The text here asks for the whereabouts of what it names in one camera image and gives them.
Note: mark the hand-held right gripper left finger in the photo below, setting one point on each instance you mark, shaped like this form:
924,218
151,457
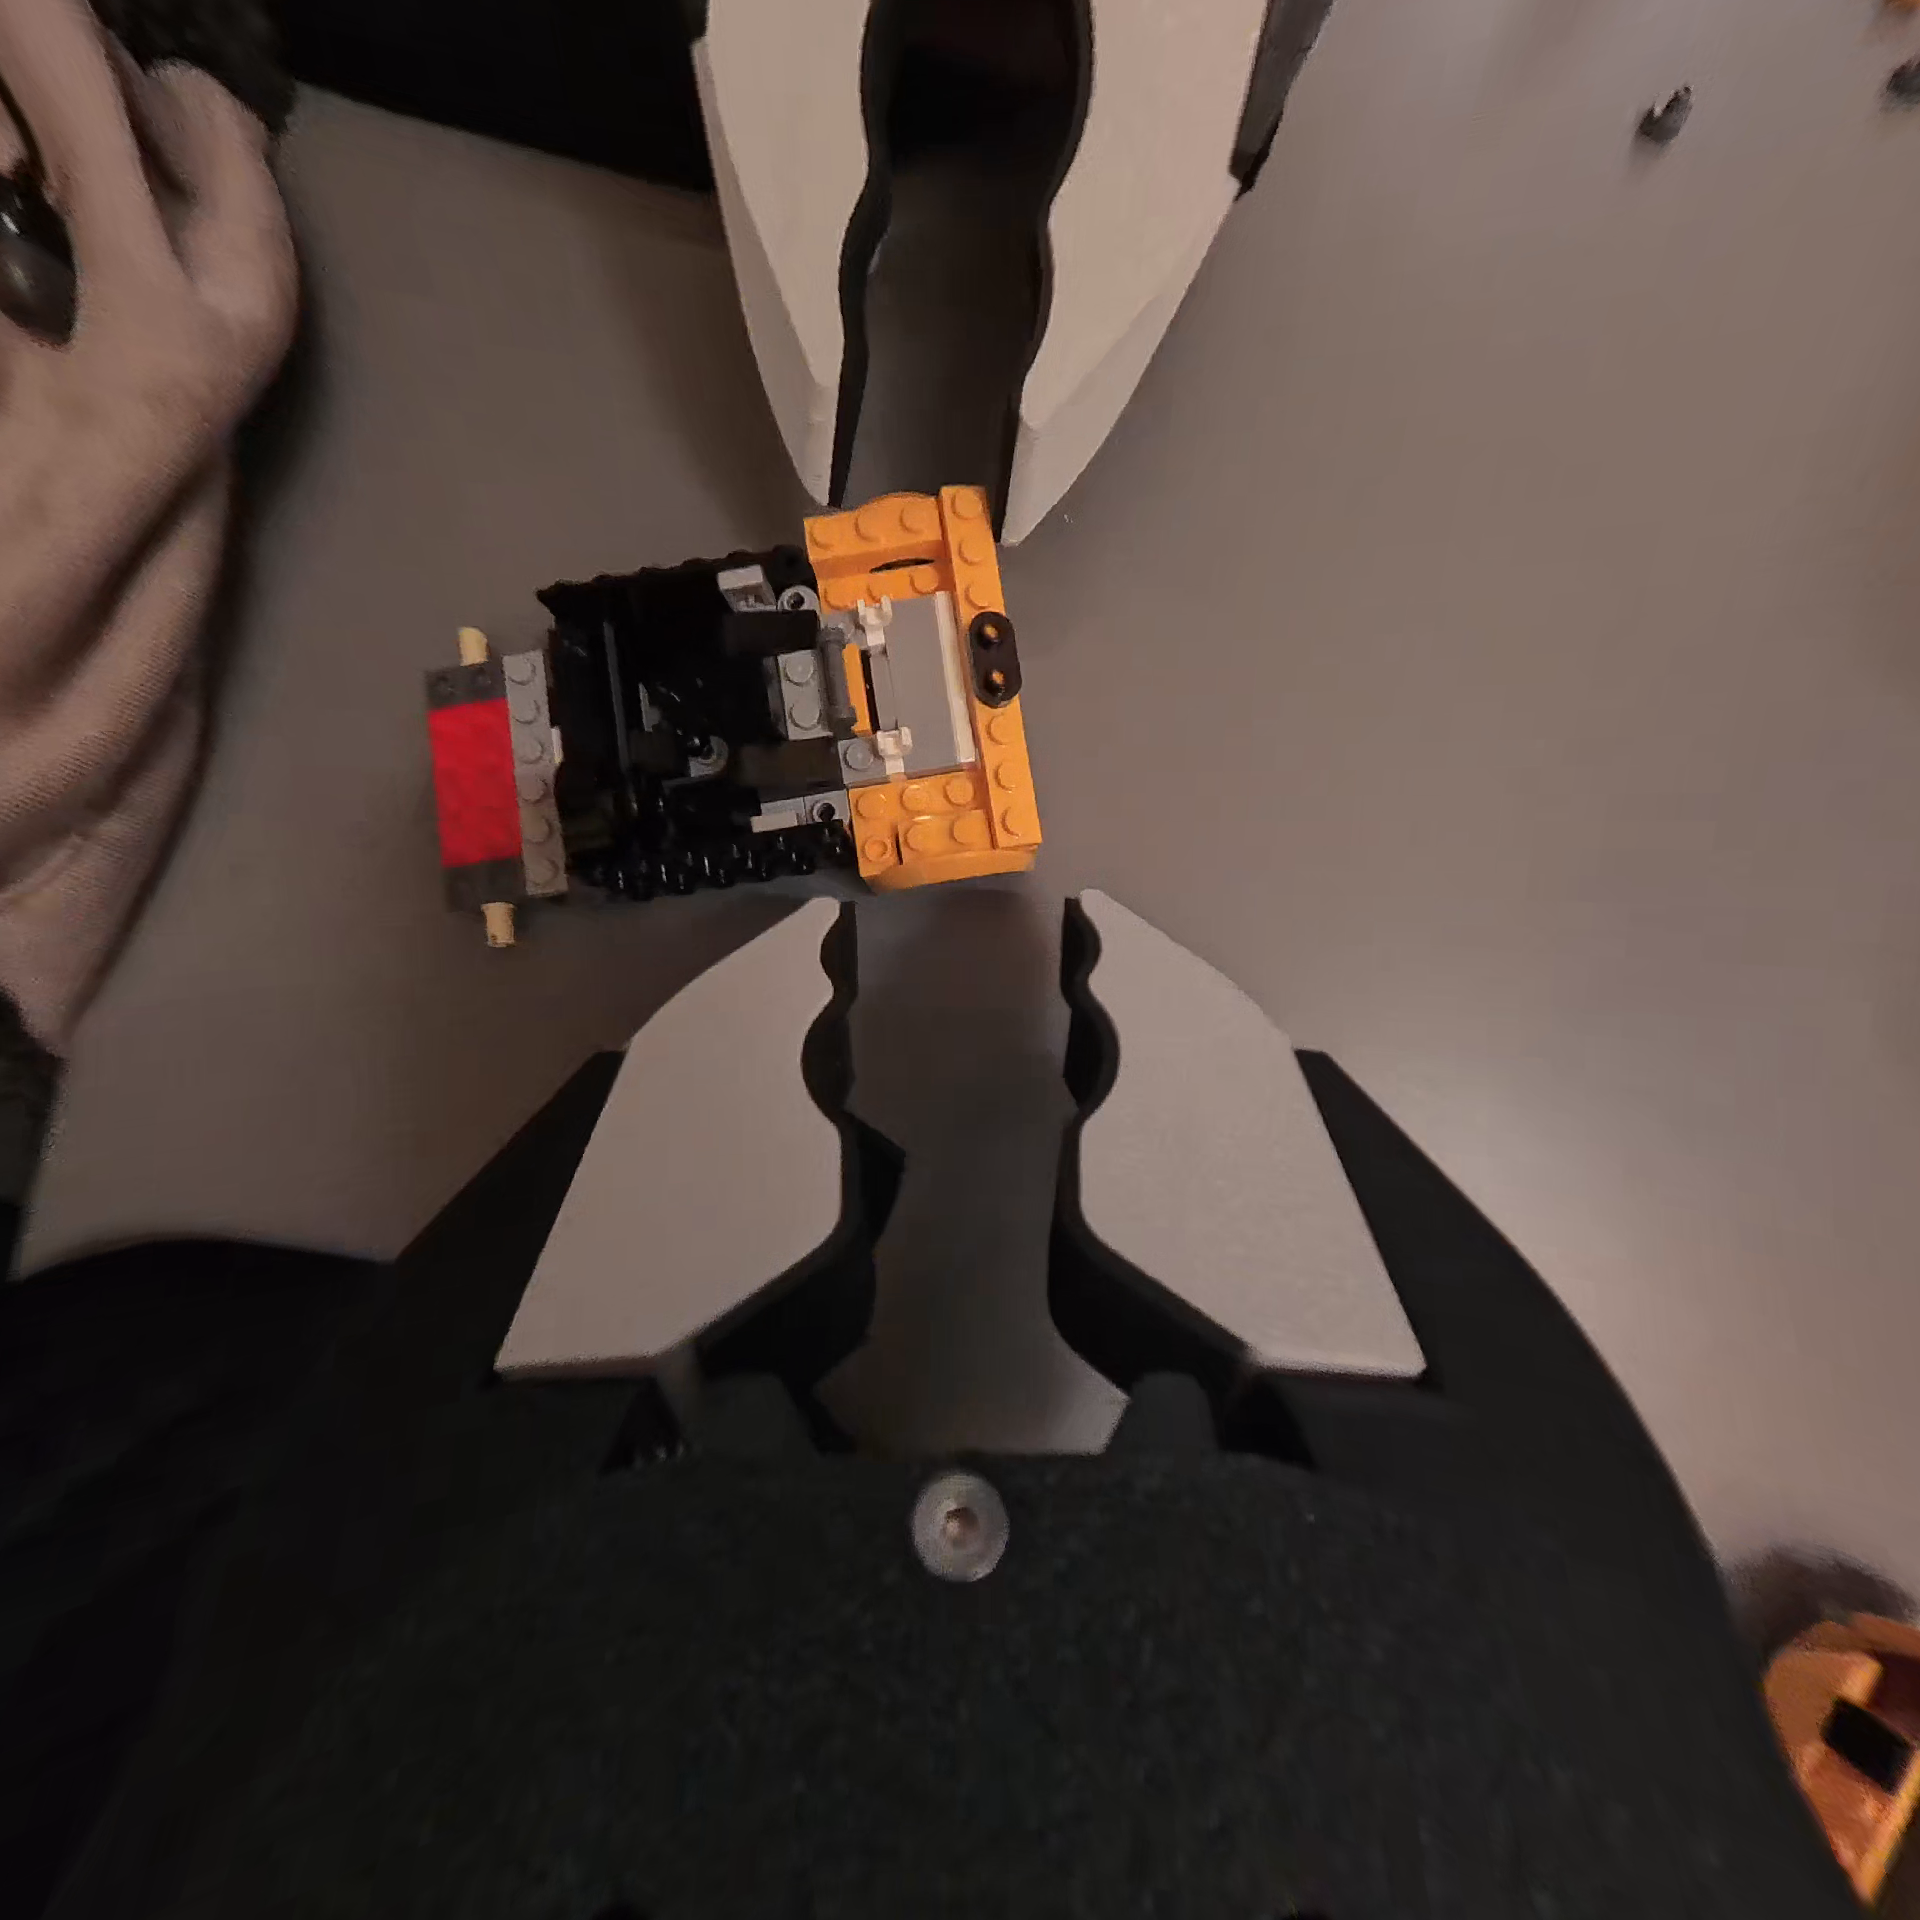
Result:
691,1185

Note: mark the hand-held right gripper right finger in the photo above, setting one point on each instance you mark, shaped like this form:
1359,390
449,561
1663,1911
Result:
1243,1201

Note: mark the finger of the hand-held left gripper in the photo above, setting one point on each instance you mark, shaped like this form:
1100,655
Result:
1155,181
779,196

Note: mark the black orange lego car chassis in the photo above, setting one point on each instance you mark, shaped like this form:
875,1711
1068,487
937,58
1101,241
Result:
914,811

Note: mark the orange lego car rear section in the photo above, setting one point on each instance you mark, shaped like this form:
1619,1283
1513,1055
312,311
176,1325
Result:
1799,1694

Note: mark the dark cloth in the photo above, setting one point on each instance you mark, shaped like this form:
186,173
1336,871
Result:
149,1426

